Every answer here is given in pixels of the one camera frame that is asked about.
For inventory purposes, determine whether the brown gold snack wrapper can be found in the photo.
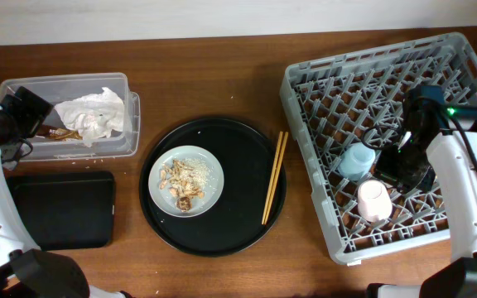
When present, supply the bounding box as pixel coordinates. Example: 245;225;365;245
36;125;82;141

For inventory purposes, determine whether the pink cup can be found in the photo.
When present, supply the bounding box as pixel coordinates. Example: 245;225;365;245
357;180;393;222

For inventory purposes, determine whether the blue cup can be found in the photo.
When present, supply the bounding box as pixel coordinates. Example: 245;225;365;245
337;142;376;181

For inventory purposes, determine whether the white napkin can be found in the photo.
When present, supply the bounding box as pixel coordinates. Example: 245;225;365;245
55;87;125;147

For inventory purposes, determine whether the wooden chopstick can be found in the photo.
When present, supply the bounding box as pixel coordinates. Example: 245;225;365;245
261;132;283;225
264;132;289;225

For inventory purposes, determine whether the food scraps and rice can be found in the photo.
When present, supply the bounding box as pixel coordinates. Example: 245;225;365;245
159;158;210;213

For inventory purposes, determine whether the grey plate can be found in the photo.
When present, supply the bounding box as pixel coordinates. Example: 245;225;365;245
147;146;224;218

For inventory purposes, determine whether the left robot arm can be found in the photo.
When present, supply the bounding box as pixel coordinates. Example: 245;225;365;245
0;86;115;298

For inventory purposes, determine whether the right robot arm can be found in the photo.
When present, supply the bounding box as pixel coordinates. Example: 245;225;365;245
366;85;477;297

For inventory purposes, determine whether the clear plastic waste bin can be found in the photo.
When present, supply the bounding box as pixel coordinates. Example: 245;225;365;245
0;73;141;161

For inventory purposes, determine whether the grey dishwasher rack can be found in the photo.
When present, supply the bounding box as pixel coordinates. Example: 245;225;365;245
280;32;477;266

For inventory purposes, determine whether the black rectangular tray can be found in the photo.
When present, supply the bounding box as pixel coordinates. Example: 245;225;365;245
7;171;115;251

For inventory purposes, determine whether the round black serving tray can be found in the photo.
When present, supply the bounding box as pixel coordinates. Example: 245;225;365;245
139;118;287;257

